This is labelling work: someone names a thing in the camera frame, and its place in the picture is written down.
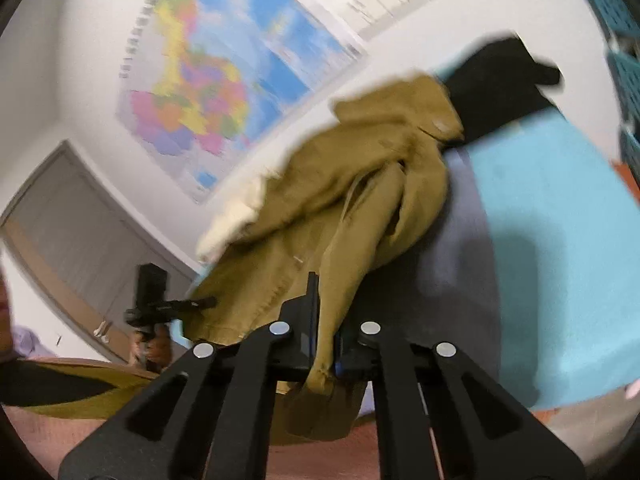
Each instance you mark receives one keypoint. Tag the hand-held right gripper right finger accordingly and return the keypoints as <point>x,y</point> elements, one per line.
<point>350,355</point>

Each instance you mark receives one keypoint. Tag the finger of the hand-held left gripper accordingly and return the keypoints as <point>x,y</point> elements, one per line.
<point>195,303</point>

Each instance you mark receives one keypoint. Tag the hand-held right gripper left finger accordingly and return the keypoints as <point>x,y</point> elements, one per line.
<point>300,345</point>

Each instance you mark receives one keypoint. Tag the olive green garment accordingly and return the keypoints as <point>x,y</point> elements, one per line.
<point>350,200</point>

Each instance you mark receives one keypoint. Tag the person's left hand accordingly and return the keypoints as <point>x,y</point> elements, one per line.
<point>155,350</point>

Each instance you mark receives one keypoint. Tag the grey door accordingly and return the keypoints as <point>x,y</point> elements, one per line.
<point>75,240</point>

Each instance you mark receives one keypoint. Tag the cream cloth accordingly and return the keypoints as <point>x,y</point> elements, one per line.
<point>230,220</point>

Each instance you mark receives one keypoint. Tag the teal grey patterned bedsheet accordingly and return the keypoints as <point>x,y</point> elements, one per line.
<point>550,260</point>

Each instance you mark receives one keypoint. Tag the black garment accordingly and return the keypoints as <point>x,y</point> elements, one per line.
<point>495,90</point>

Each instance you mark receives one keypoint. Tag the teal tiered basket rack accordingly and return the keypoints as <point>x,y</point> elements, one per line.
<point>610,5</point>

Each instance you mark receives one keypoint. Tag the colourful wall map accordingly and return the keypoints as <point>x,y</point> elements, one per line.
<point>225,60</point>

